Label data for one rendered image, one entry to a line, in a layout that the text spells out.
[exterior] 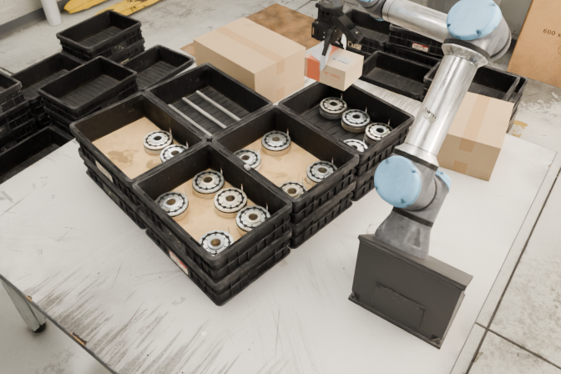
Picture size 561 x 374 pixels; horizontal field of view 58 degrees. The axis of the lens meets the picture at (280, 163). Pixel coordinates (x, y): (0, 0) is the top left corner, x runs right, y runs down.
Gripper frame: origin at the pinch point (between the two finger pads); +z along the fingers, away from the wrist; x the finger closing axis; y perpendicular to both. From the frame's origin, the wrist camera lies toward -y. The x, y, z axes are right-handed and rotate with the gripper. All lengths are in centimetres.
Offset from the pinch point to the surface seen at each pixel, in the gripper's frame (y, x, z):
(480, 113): -44, -36, 24
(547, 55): -40, -231, 92
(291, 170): -2.9, 28.5, 26.8
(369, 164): -23.3, 12.1, 25.5
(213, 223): 3, 62, 27
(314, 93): 11.2, -6.7, 20.3
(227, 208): 2, 56, 24
